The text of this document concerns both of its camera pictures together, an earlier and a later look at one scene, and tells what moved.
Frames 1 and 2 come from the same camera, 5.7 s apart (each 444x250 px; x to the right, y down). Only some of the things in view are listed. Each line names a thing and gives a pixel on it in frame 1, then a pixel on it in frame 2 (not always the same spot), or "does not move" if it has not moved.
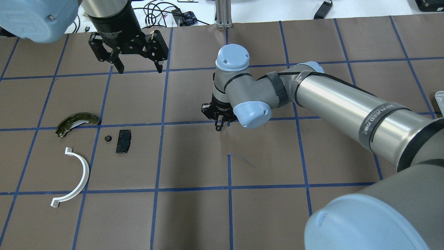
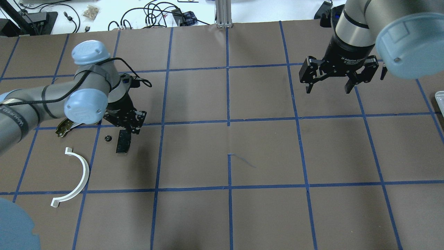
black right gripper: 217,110 to 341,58
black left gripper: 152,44 to 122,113
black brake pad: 124,141 does not move
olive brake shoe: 66,125 does not move
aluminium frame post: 223,15 does not move
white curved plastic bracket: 55,202 does not move
